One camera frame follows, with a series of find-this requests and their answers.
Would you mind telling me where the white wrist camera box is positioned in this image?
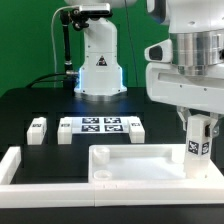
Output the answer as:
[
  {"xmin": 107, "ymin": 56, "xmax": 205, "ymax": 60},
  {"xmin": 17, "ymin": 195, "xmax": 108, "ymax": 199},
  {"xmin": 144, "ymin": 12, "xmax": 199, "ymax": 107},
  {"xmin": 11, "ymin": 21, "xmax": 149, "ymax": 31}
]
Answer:
[{"xmin": 144, "ymin": 39, "xmax": 173, "ymax": 63}]

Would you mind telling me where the white camera cable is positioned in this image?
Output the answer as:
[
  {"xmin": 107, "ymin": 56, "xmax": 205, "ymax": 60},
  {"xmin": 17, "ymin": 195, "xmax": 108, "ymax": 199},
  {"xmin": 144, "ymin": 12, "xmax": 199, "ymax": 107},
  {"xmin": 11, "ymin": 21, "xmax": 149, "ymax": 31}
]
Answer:
[{"xmin": 50, "ymin": 5, "xmax": 73, "ymax": 89}]

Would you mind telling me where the mounted grey camera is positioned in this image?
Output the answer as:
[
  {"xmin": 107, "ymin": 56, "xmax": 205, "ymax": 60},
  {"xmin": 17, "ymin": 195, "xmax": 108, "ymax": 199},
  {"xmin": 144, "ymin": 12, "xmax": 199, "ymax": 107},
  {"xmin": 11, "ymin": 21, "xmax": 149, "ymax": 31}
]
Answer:
[{"xmin": 79, "ymin": 3, "xmax": 111, "ymax": 17}]

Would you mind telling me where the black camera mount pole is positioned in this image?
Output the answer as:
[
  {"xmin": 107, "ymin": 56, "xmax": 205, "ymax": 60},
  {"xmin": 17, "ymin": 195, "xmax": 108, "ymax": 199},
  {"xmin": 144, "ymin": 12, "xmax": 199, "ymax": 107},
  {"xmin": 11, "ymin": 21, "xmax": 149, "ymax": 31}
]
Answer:
[{"xmin": 60, "ymin": 10, "xmax": 75, "ymax": 90}]

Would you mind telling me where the black cable on table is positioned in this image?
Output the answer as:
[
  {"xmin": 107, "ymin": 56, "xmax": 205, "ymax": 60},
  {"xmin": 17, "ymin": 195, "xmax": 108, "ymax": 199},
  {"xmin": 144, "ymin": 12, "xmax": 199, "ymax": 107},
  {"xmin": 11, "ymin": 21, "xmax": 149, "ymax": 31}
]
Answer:
[{"xmin": 25, "ymin": 72, "xmax": 69, "ymax": 89}]

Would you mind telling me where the white U-shaped obstacle frame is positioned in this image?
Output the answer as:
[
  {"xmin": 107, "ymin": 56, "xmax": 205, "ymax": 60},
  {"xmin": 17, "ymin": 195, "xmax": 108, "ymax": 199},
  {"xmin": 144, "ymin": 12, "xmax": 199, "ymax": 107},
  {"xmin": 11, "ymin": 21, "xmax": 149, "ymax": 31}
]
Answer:
[{"xmin": 0, "ymin": 147, "xmax": 224, "ymax": 208}]

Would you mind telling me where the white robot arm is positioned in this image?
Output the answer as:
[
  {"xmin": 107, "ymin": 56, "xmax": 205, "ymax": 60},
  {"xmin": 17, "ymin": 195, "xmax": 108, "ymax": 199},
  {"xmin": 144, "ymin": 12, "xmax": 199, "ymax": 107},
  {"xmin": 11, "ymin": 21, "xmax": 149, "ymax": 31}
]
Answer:
[{"xmin": 64, "ymin": 0, "xmax": 224, "ymax": 119}]

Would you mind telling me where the white desk tabletop tray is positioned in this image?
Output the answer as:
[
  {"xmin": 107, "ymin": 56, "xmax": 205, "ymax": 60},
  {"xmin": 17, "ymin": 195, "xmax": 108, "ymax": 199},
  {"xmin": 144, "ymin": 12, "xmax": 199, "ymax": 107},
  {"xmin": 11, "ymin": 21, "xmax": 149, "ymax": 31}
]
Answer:
[{"xmin": 88, "ymin": 144, "xmax": 224, "ymax": 190}]

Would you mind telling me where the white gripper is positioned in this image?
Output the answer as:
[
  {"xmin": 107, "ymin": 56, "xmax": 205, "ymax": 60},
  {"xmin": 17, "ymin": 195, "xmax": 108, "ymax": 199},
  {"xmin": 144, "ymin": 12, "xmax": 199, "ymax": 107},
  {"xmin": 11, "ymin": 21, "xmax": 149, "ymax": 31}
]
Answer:
[{"xmin": 146, "ymin": 62, "xmax": 224, "ymax": 137}]

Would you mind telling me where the fiducial marker sheet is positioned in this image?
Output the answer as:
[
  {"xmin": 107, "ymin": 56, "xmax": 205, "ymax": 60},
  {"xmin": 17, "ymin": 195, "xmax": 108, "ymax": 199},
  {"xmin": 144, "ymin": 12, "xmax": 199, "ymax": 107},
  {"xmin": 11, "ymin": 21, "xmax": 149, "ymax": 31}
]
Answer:
[{"xmin": 72, "ymin": 117, "xmax": 128, "ymax": 134}]

